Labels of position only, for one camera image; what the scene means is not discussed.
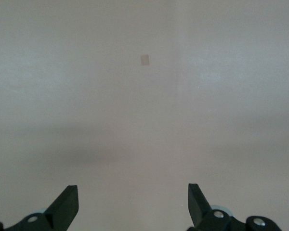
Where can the brown tape patch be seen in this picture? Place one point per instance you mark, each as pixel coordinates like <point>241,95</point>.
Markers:
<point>145,60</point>

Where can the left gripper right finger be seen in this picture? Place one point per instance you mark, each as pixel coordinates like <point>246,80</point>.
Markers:
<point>200,207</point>

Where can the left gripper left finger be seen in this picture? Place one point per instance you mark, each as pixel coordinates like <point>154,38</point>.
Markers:
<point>62,207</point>

